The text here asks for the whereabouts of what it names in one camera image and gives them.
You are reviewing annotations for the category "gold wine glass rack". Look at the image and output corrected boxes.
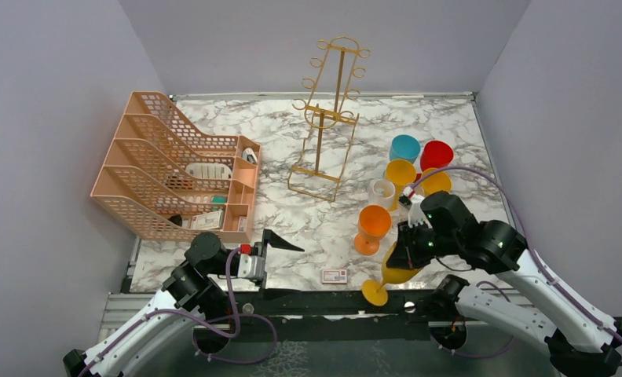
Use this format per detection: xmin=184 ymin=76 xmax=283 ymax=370
xmin=287 ymin=36 xmax=371 ymax=202

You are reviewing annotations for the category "black mounting rail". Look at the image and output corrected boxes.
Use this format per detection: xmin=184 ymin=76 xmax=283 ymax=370
xmin=175 ymin=289 xmax=484 ymax=343

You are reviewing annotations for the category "blue wine glass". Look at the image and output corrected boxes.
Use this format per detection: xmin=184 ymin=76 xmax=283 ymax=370
xmin=389 ymin=134 xmax=421 ymax=163

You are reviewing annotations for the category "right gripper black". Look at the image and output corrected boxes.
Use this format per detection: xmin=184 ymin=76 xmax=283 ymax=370
xmin=386 ymin=217 xmax=460 ymax=269

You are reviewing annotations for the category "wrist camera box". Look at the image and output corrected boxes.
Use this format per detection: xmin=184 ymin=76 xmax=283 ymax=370
xmin=237 ymin=242 xmax=258 ymax=283
xmin=397 ymin=186 xmax=425 ymax=228

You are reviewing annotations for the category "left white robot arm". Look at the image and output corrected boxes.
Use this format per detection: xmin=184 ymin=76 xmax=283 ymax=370
xmin=63 ymin=229 xmax=299 ymax=376

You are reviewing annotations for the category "small red white card box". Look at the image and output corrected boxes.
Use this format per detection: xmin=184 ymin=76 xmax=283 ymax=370
xmin=320 ymin=269 xmax=348 ymax=284

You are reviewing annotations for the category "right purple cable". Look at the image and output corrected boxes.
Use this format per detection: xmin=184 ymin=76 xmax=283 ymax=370
xmin=407 ymin=166 xmax=622 ymax=368

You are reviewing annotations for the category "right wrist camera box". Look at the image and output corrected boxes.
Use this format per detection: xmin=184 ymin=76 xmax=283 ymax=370
xmin=397 ymin=186 xmax=425 ymax=228

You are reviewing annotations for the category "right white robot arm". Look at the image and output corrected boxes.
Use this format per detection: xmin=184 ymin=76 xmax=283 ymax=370
xmin=385 ymin=188 xmax=622 ymax=376

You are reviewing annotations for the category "yellow wine glass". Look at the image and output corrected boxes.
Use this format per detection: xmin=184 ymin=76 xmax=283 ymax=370
xmin=361 ymin=243 xmax=421 ymax=306
xmin=420 ymin=168 xmax=452 ymax=197
xmin=384 ymin=159 xmax=417 ymax=211

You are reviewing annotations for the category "purple cable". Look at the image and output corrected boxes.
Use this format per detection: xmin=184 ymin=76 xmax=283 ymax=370
xmin=76 ymin=247 xmax=280 ymax=377
xmin=407 ymin=166 xmax=622 ymax=368

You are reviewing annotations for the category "red wine glass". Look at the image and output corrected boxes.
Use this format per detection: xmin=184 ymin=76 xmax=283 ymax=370
xmin=420 ymin=140 xmax=454 ymax=171

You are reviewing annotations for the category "orange wine glass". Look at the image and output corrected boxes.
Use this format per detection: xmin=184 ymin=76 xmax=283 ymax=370
xmin=353 ymin=205 xmax=392 ymax=256

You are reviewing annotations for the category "clear wine glass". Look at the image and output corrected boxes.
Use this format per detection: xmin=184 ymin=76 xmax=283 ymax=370
xmin=368 ymin=179 xmax=396 ymax=210

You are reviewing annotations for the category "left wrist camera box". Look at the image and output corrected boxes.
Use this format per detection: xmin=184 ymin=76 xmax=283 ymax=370
xmin=237 ymin=242 xmax=258 ymax=283

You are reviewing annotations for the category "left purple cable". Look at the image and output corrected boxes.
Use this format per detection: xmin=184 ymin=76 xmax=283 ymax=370
xmin=76 ymin=247 xmax=280 ymax=377

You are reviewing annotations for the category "peach plastic file organizer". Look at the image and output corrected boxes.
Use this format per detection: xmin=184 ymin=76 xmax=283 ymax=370
xmin=90 ymin=91 xmax=262 ymax=243

